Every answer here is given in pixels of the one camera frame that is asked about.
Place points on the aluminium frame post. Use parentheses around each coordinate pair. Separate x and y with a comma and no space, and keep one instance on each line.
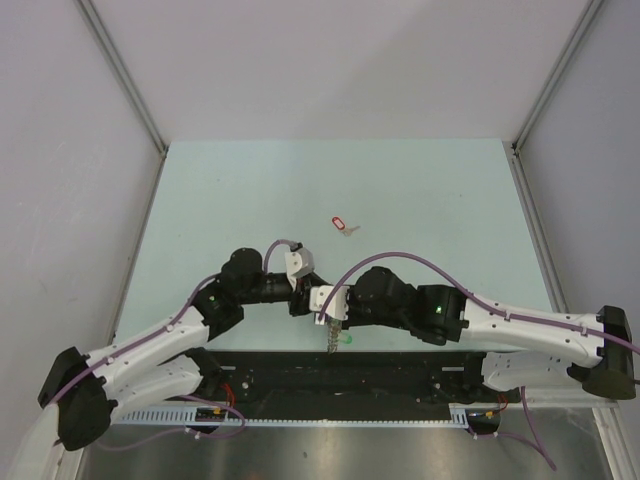
(105,42)
(568,52)

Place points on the aluminium frame post left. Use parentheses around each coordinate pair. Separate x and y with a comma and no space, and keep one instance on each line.
(105,42)

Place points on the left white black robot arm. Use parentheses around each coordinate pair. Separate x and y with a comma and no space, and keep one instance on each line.
(89,391)

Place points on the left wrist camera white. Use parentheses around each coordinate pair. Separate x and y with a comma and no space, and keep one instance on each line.
(299,262)

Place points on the slotted cable duct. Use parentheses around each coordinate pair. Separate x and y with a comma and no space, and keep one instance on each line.
(335,411)

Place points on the aluminium frame post right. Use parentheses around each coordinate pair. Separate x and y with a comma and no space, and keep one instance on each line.
(568,52)

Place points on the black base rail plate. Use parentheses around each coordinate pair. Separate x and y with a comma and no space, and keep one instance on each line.
(447,377)

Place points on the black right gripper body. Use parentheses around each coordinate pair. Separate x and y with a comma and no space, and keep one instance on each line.
(360,315)

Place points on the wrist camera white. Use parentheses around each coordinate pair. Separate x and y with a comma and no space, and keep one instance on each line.
(327,306)
(299,262)

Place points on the key with red tag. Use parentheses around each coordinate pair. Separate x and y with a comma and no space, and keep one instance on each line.
(343,227)

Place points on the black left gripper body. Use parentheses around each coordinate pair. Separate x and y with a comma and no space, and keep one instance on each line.
(297,303)

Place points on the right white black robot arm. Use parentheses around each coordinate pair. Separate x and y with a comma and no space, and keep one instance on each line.
(591,349)

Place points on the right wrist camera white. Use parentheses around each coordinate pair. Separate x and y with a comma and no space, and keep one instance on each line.
(327,306)

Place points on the large keyring with many rings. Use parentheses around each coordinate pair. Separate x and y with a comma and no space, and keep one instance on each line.
(336,336)

